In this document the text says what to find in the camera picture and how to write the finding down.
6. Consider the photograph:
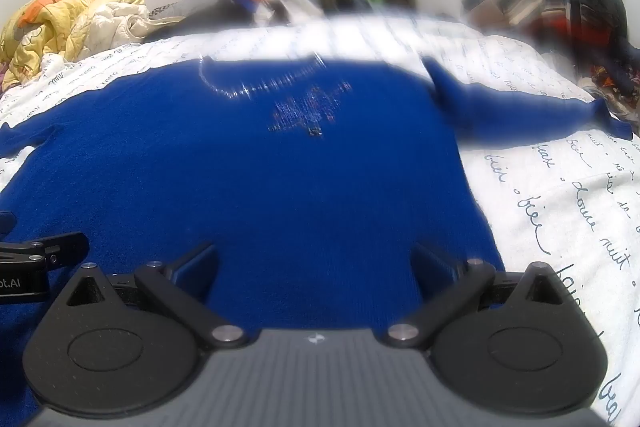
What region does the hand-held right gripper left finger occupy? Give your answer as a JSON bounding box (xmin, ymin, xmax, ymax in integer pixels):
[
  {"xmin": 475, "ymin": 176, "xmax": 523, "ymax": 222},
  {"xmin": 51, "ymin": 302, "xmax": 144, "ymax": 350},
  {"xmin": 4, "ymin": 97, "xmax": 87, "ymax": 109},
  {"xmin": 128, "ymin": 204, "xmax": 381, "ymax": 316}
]
[{"xmin": 66, "ymin": 243, "xmax": 248, "ymax": 349}]

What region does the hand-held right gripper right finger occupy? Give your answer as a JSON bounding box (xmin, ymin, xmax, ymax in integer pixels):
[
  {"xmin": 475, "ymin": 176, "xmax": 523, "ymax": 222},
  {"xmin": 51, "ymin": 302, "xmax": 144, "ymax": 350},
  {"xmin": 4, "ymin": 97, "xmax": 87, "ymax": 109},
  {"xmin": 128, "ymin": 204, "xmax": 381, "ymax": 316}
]
[{"xmin": 386, "ymin": 241, "xmax": 567, "ymax": 349}]

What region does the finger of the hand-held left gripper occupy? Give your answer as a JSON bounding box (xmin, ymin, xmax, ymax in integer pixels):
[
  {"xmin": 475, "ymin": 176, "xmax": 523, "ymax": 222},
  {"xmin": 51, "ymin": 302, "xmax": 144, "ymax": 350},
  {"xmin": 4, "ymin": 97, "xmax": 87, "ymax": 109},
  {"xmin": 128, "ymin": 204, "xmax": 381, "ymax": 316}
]
[{"xmin": 0, "ymin": 212, "xmax": 91, "ymax": 269}]

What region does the blue knit sweater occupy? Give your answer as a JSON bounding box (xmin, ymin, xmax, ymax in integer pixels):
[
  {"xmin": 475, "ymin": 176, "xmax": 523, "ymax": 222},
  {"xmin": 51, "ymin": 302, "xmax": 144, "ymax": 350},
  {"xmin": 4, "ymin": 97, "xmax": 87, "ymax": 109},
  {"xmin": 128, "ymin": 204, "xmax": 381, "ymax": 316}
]
[{"xmin": 0, "ymin": 55, "xmax": 632, "ymax": 423}]

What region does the white script-printed bed sheet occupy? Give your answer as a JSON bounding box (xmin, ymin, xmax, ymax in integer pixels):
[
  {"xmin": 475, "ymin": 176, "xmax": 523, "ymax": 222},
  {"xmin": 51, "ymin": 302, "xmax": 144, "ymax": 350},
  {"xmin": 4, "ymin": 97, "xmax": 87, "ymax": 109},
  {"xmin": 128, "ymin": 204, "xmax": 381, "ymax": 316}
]
[{"xmin": 0, "ymin": 16, "xmax": 640, "ymax": 427}]

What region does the beige plush item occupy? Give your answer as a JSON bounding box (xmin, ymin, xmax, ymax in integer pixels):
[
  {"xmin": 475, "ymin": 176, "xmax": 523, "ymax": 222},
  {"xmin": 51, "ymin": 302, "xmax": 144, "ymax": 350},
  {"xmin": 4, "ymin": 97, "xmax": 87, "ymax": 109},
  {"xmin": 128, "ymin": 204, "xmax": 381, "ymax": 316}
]
[{"xmin": 0, "ymin": 0, "xmax": 149, "ymax": 92}]

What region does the black bag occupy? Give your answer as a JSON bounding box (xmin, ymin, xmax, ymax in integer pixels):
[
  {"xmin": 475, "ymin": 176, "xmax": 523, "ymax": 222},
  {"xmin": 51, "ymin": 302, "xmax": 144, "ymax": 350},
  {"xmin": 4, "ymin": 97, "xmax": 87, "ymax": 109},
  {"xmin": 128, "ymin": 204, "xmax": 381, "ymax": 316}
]
[{"xmin": 148, "ymin": 0, "xmax": 291, "ymax": 38}]

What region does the pile of dark jackets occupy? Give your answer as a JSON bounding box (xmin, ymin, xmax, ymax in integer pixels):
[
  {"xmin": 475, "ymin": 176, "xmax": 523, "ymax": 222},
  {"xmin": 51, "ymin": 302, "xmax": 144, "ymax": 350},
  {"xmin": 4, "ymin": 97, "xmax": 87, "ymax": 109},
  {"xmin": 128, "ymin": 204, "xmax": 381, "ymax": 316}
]
[{"xmin": 520, "ymin": 0, "xmax": 640, "ymax": 108}]

